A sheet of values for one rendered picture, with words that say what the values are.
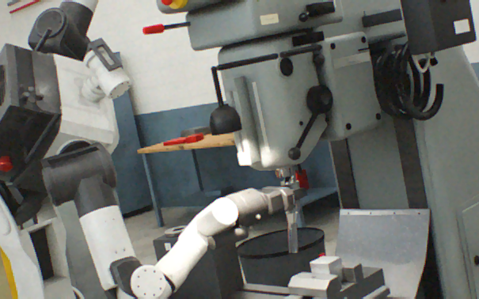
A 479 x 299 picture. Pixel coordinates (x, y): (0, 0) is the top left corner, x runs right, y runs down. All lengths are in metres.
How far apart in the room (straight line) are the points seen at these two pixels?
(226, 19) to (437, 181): 0.76
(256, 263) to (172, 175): 5.48
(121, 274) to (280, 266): 2.23
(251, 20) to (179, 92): 7.09
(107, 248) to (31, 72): 0.45
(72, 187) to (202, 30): 0.50
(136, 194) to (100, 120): 7.55
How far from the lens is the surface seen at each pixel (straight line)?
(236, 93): 1.78
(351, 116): 1.93
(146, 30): 1.78
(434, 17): 1.82
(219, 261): 2.21
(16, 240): 2.02
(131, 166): 9.29
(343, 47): 1.93
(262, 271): 3.82
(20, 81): 1.76
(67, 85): 1.81
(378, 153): 2.18
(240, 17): 1.74
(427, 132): 2.11
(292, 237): 1.92
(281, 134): 1.78
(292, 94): 1.80
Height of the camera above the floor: 1.58
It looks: 7 degrees down
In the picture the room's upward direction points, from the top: 12 degrees counter-clockwise
